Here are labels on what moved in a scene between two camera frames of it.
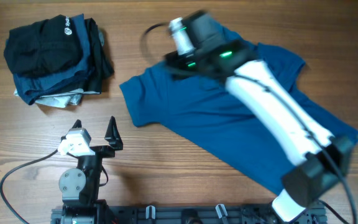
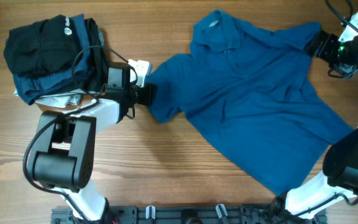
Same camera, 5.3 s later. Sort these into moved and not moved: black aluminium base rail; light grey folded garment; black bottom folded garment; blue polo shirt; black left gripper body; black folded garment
Moved: blue polo shirt; black left gripper body
Not moved: black bottom folded garment; black aluminium base rail; black folded garment; light grey folded garment
